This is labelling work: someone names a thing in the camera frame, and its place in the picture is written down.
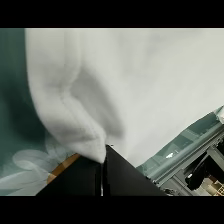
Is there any white shirt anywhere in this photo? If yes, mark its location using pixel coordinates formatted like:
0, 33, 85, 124
24, 28, 224, 168

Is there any silver frame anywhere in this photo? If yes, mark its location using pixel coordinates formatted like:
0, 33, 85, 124
145, 122, 224, 197

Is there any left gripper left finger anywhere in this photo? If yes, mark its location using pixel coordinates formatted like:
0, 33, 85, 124
35, 155, 105, 197

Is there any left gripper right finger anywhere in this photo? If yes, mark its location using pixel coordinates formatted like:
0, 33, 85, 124
102, 144, 168, 197

